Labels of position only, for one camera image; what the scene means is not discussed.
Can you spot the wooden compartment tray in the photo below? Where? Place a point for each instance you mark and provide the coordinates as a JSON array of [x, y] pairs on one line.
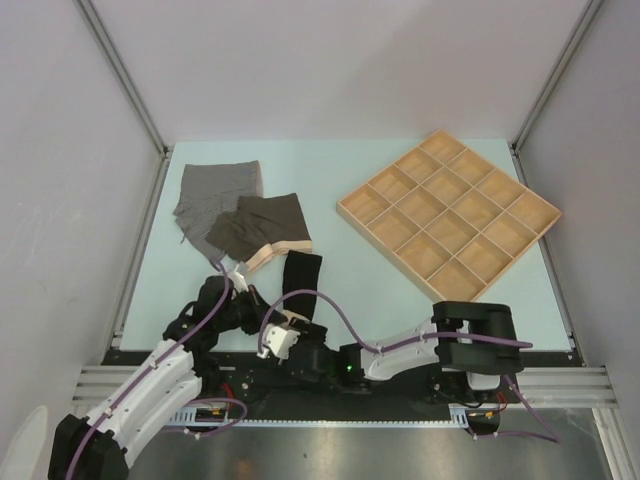
[[447, 218]]

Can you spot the grey slotted cable duct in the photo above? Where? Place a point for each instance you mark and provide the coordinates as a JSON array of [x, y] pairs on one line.
[[207, 417]]

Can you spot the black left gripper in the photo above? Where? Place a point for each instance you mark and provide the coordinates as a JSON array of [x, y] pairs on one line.
[[259, 308]]

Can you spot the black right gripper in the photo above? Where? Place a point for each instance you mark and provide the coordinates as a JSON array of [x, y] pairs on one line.
[[314, 331]]

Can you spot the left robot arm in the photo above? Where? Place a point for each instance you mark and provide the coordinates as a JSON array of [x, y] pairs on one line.
[[104, 443]]

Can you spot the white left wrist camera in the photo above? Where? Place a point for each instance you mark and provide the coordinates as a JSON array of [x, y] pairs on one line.
[[238, 279]]

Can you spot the brown underwear beige waistband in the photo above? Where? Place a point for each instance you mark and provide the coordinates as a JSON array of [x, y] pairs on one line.
[[260, 229]]

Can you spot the grey striped underwear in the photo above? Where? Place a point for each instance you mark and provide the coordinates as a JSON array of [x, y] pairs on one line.
[[206, 192]]

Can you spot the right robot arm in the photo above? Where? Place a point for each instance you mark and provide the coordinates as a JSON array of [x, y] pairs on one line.
[[477, 340]]

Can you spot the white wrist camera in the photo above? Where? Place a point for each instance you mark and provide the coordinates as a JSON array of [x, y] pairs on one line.
[[238, 279], [277, 341]]

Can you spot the black underwear beige waistband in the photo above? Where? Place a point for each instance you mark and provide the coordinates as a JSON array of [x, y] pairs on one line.
[[301, 272]]

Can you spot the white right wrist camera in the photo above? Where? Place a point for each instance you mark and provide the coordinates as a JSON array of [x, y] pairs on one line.
[[277, 341]]

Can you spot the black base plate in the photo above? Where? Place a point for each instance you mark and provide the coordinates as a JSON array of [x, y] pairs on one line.
[[274, 392]]

